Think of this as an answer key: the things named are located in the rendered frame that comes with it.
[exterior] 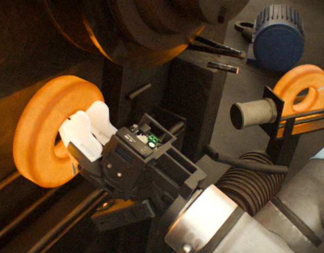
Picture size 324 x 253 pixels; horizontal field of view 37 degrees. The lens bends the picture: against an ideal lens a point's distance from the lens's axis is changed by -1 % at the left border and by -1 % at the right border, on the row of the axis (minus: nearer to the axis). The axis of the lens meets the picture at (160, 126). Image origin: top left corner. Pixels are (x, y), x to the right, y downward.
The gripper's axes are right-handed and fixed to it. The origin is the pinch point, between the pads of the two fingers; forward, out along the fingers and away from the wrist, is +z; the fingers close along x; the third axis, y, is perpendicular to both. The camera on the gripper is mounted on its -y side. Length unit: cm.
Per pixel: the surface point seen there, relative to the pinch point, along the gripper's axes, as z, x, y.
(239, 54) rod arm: -9.9, -27.4, 9.2
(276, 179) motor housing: -28, -57, -27
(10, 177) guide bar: 2.1, 4.8, -10.8
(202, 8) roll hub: -6.7, -10.1, 20.1
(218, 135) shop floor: 3, -141, -88
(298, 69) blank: -16, -61, -2
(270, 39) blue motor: 19, -216, -68
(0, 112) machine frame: 6.1, 5.5, -0.9
